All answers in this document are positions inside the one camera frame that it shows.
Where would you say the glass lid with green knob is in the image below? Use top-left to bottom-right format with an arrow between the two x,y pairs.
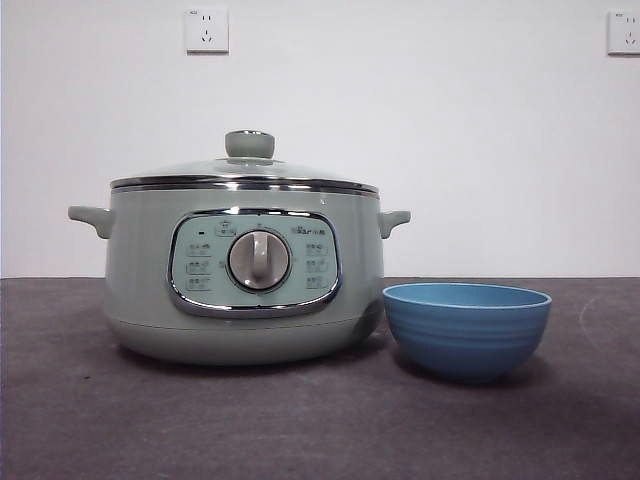
110,129 -> 379,191

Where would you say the white wall socket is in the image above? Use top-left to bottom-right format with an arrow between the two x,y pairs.
606,10 -> 640,57
185,7 -> 231,55

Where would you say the blue ribbed bowl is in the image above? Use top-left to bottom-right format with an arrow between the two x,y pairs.
382,282 -> 553,385

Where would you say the pale green electric steamer pot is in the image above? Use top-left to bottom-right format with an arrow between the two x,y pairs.
67,184 -> 412,367

